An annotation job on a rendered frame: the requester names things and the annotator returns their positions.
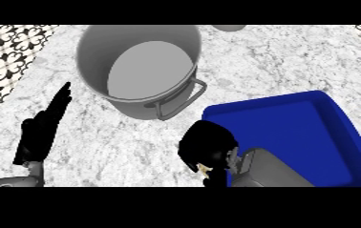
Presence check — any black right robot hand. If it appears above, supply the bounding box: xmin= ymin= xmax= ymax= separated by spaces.
xmin=178 ymin=119 xmax=240 ymax=188

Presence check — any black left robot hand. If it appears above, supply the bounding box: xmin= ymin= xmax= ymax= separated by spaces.
xmin=12 ymin=81 xmax=74 ymax=167

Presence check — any cream cupcake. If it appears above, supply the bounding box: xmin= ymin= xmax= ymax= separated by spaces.
xmin=196 ymin=162 xmax=212 ymax=179

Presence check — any blue tray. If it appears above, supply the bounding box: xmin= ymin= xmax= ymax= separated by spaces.
xmin=200 ymin=90 xmax=361 ymax=188

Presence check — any grey metal pot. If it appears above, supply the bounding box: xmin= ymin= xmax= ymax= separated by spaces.
xmin=76 ymin=25 xmax=209 ymax=122

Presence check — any grey round object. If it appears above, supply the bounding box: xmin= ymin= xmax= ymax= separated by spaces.
xmin=212 ymin=25 xmax=249 ymax=32

